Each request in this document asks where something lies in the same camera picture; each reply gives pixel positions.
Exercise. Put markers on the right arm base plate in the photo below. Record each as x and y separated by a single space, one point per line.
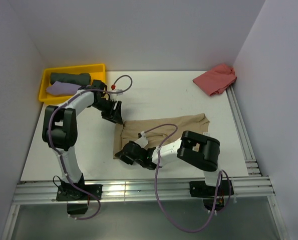
199 189

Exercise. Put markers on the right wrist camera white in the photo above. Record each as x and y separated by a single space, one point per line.
142 140

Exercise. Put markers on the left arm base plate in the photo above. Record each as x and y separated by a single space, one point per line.
78 201

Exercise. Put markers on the beige t shirt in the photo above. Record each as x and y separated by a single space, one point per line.
158 130

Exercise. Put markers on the yellow plastic bin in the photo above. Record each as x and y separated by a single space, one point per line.
96 71

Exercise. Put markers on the lavender folded shirt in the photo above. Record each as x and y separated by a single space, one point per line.
62 89

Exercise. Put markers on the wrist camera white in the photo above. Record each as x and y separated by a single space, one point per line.
142 140
115 91

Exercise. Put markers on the dark green rolled shirt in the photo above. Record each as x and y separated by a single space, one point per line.
82 79

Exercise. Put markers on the aluminium right side rail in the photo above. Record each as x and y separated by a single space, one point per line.
247 150

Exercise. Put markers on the pink t shirt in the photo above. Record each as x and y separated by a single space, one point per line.
216 80

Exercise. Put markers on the aluminium front rail frame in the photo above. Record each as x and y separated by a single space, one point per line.
44 192

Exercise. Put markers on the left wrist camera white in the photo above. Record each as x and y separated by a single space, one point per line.
115 91

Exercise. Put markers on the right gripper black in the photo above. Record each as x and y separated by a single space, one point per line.
124 158

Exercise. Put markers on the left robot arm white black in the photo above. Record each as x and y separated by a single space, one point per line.
60 129

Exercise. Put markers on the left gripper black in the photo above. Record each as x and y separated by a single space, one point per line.
109 115

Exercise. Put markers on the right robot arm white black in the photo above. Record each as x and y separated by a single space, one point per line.
198 150

